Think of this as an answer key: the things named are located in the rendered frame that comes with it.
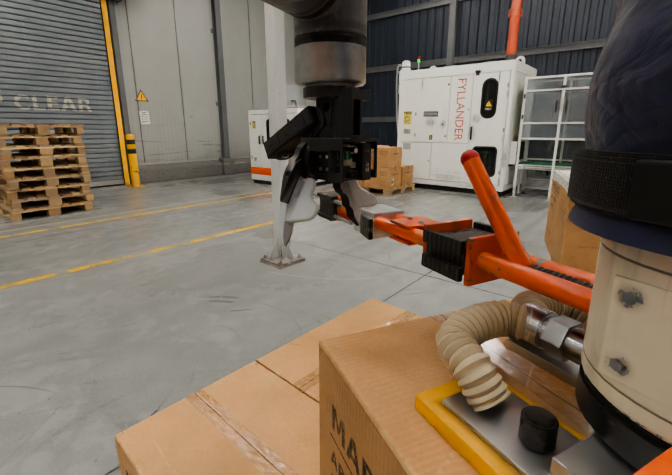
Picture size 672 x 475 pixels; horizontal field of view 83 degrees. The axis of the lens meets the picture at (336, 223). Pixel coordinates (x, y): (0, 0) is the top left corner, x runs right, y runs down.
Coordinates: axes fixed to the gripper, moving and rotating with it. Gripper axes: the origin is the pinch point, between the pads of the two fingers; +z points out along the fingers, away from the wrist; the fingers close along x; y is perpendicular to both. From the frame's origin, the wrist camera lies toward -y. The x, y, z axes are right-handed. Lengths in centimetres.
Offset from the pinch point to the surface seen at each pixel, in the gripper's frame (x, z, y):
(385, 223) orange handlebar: 11.3, -0.2, 3.3
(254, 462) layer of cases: -1, 54, -20
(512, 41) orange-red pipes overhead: 696, -164, -221
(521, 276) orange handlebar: 2.5, -0.2, 26.7
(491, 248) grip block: 6.7, -1.2, 21.9
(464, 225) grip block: 12.4, -1.9, 15.9
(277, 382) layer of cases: 19, 54, -37
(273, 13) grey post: 178, -107, -231
